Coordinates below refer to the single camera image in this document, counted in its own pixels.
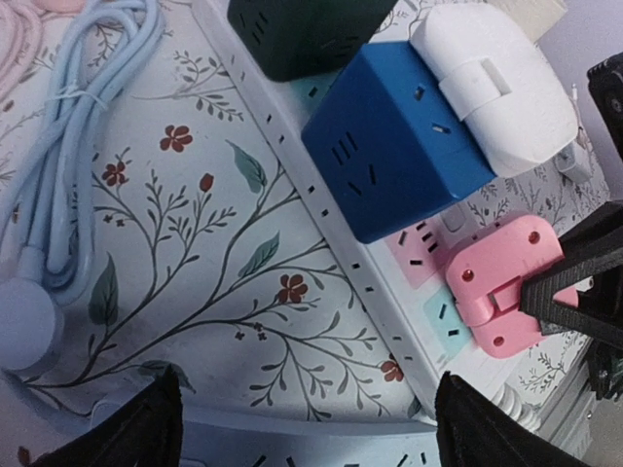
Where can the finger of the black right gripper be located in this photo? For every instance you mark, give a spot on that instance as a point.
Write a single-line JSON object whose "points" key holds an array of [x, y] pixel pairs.
{"points": [[592, 248]]}

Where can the white power strip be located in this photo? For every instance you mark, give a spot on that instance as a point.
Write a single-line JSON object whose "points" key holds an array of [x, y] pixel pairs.
{"points": [[399, 279]]}

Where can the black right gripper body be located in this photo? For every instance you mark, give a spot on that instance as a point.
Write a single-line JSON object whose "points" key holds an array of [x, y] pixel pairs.
{"points": [[605, 87]]}

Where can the small white plug adapter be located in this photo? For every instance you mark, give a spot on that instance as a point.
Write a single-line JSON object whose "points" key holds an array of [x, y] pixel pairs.
{"points": [[574, 161]]}

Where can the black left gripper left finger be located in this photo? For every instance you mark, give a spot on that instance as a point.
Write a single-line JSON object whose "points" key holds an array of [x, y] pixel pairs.
{"points": [[145, 431]]}

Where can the dark blue cube socket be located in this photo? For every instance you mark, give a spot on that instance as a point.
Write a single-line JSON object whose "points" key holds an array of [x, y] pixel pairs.
{"points": [[388, 145]]}

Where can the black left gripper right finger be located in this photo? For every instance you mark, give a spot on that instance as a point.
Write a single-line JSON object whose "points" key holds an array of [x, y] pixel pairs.
{"points": [[472, 431]]}

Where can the dark green cube socket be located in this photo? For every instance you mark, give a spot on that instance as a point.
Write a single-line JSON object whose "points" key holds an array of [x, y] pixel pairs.
{"points": [[293, 39]]}

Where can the pink plug adapter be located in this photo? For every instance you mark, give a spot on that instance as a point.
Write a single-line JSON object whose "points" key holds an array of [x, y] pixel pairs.
{"points": [[485, 273]]}

